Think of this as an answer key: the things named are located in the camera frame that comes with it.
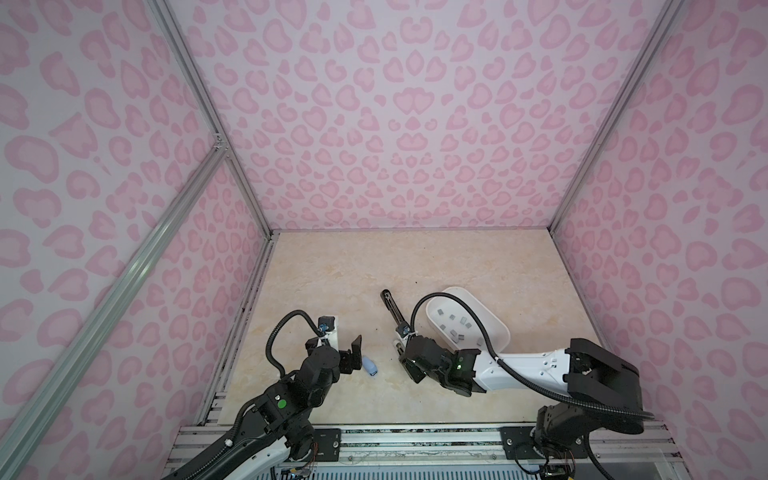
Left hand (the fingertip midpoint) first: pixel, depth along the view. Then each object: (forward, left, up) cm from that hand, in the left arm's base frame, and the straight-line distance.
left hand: (347, 333), depth 77 cm
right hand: (-2, -16, -9) cm, 18 cm away
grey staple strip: (+14, -27, -15) cm, 34 cm away
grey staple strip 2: (+8, -27, -14) cm, 31 cm away
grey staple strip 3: (+9, -35, -15) cm, 40 cm away
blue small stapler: (-4, -5, -12) cm, 14 cm away
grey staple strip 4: (+4, -32, -13) cm, 35 cm away
